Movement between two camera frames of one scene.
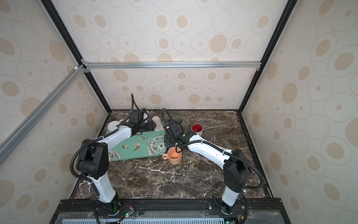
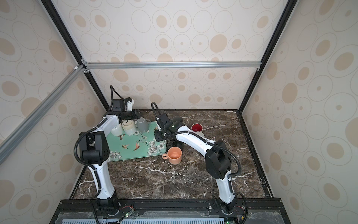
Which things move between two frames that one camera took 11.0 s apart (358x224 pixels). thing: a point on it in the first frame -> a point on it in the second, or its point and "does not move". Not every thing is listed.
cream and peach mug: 174,157 does not move
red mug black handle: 197,128 does not move
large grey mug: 178,119 does not move
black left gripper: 151,127 -> 136,115
